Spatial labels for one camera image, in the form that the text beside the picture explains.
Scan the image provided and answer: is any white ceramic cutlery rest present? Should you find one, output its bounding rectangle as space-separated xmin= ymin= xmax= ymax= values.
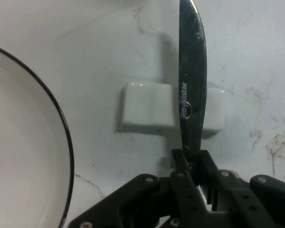
xmin=120 ymin=82 xmax=228 ymax=138

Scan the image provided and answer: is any white bowl with black rim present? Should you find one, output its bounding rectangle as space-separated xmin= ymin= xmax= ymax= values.
xmin=0 ymin=44 xmax=75 ymax=228

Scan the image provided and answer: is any silver metal table knife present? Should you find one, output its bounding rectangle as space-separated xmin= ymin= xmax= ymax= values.
xmin=179 ymin=0 xmax=209 ymax=162

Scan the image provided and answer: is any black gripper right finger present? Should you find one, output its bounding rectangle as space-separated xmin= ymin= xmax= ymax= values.
xmin=192 ymin=150 xmax=285 ymax=228

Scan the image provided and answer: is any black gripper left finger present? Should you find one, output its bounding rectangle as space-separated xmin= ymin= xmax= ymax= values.
xmin=68 ymin=149 xmax=212 ymax=228

